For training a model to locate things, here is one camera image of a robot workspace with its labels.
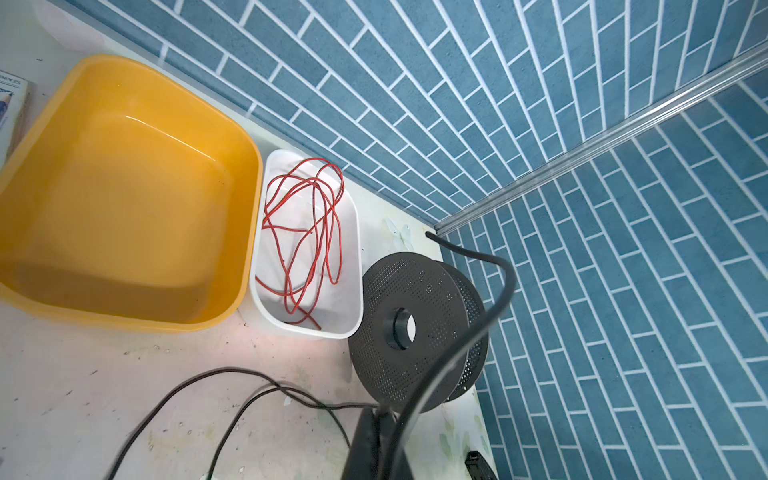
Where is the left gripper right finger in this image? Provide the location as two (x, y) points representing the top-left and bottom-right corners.
(389, 443), (414, 480)

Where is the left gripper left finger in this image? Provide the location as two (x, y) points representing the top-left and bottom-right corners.
(341, 407), (381, 480)

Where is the black cable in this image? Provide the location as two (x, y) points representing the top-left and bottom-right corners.
(106, 231), (518, 480)

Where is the grey perforated cable spool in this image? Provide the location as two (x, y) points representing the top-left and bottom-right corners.
(348, 252), (485, 413)

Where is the black stapler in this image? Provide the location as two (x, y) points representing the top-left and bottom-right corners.
(465, 451), (498, 480)

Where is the white plastic tub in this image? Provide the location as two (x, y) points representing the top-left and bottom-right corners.
(239, 149), (363, 340)

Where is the yellow plastic tub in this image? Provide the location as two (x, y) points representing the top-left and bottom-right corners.
(1, 55), (264, 333)

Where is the pencil box blue white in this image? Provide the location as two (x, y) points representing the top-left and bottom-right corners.
(0, 71), (30, 167)

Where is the red cable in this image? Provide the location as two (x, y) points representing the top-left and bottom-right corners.
(255, 157), (347, 331)

